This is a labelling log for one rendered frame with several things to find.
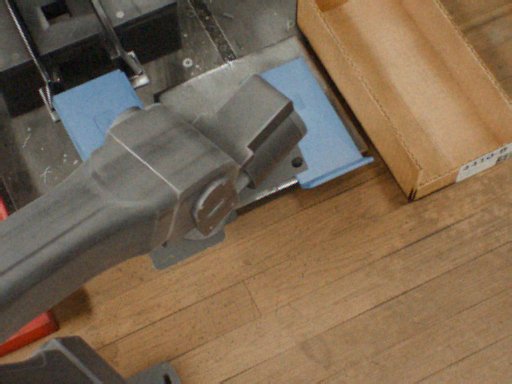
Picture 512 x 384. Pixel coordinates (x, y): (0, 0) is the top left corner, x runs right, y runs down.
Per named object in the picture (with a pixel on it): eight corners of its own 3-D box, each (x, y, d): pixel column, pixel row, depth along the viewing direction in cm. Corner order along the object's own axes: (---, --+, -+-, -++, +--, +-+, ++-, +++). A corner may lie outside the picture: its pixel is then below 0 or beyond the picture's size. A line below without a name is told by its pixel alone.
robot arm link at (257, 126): (238, 89, 81) (216, 12, 69) (320, 153, 78) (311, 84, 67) (138, 194, 79) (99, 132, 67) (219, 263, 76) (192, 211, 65)
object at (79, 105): (121, 228, 92) (118, 214, 90) (52, 99, 98) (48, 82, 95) (190, 196, 94) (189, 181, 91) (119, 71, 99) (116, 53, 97)
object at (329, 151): (309, 200, 101) (310, 187, 98) (242, 83, 107) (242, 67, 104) (371, 173, 102) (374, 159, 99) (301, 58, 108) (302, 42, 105)
